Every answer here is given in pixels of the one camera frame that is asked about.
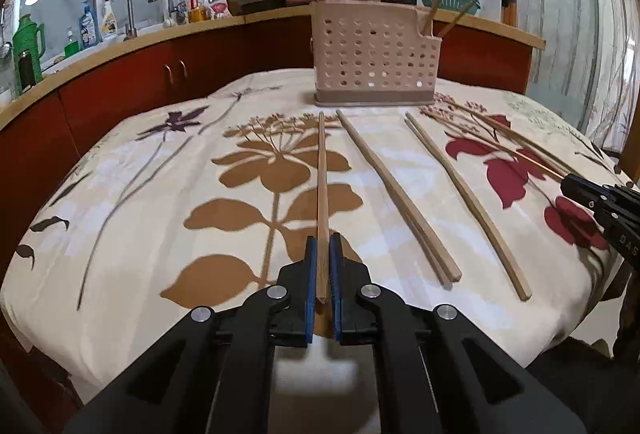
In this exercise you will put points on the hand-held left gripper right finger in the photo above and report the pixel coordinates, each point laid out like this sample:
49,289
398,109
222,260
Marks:
336,284

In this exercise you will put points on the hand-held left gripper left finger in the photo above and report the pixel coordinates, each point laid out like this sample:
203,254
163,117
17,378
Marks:
311,284

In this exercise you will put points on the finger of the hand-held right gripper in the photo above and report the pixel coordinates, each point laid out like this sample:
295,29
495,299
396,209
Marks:
582,191

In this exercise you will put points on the beige perforated utensil holder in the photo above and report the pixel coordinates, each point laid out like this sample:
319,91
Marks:
370,53

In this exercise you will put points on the dark brown wooden chair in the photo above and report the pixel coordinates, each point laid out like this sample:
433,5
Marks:
629,309

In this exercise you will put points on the floral cream tablecloth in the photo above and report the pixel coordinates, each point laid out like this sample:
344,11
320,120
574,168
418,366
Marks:
150,194

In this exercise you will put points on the teal plastic colander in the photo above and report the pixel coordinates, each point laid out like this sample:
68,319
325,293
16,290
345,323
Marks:
455,1

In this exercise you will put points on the pink snack bag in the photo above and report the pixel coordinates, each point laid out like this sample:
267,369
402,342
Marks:
220,9

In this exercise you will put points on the beige kitchen countertop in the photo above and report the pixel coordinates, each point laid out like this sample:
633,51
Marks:
150,36

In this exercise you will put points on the yellow cooking oil bottle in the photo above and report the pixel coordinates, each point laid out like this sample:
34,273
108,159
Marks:
196,8

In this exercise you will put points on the steel kitchen faucet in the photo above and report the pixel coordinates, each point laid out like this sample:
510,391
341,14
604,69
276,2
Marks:
129,13

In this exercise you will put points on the white spray bottle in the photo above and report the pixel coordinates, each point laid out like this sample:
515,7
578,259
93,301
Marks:
109,21

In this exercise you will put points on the green soap dispenser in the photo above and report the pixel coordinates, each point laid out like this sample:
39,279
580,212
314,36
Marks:
71,47

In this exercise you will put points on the blue dish soap bottle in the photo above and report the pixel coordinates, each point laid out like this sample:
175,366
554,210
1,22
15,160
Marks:
88,28

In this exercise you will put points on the black flask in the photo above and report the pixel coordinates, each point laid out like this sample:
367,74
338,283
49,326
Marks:
27,71

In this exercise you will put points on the green thermos flask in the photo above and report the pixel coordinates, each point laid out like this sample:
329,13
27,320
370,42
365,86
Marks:
29,43

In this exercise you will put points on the wooden frame glass door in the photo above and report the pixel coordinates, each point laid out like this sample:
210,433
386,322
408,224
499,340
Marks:
555,13

